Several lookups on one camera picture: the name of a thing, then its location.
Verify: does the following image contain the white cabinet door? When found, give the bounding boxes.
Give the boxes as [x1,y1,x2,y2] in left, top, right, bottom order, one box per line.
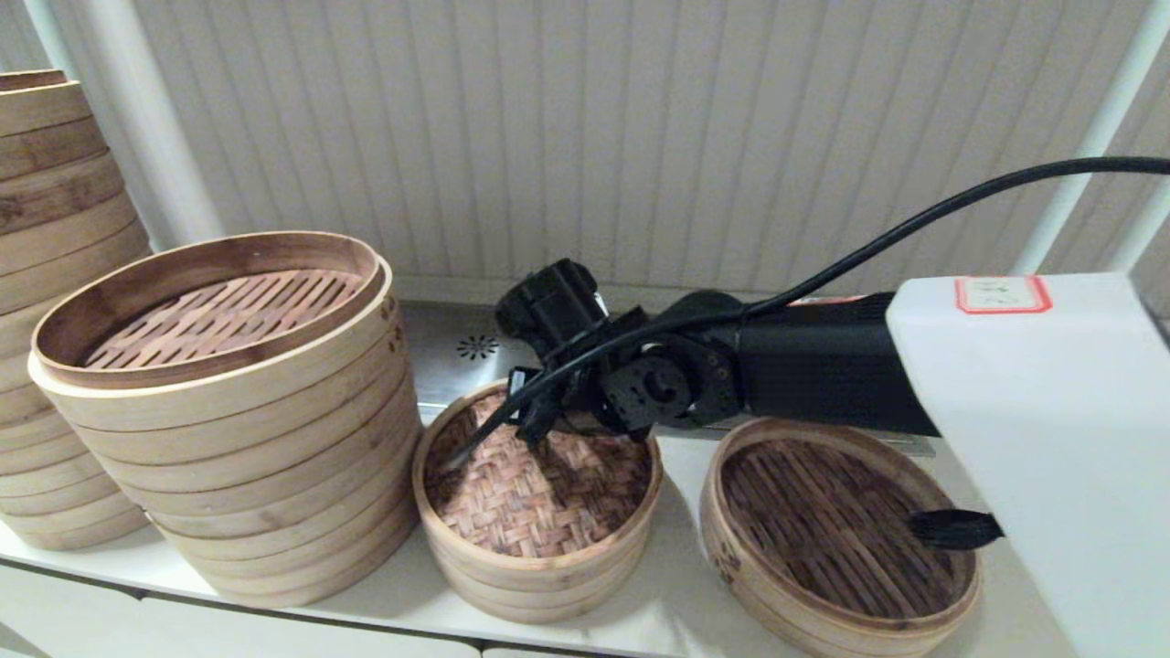
[0,557,147,658]
[137,592,484,658]

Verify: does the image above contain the small steamer with paper liner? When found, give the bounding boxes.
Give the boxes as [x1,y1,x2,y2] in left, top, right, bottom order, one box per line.
[416,493,661,626]

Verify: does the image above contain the thick white pole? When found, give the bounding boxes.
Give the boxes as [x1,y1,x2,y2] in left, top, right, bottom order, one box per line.
[78,0,225,250]

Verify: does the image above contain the woven bamboo steamer lid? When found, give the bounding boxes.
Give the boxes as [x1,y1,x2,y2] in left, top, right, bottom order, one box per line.
[411,375,664,569]

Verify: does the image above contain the white slanted pole with flange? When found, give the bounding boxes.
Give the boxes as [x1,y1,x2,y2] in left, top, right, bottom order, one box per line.
[1010,0,1170,275]

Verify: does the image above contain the thin white pole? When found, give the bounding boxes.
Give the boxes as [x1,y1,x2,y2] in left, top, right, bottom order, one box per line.
[20,0,69,85]

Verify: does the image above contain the stainless steel vented panel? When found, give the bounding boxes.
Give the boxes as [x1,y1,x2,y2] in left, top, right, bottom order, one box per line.
[399,300,938,458]

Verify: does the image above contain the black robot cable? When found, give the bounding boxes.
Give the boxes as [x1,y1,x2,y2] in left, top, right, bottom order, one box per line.
[448,155,1170,469]

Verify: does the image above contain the black braided cable loop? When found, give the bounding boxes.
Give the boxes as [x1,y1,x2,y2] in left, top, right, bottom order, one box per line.
[908,508,1004,551]

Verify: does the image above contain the large bamboo steamer basket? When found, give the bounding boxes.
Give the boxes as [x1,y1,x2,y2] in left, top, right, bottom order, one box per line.
[0,294,67,429]
[84,382,426,538]
[0,119,127,237]
[0,70,95,143]
[144,464,424,610]
[0,192,152,318]
[0,414,152,552]
[27,231,414,461]

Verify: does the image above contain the bamboo steamer basket dark slats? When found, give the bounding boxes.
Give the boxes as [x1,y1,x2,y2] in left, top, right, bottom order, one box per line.
[699,416,982,658]

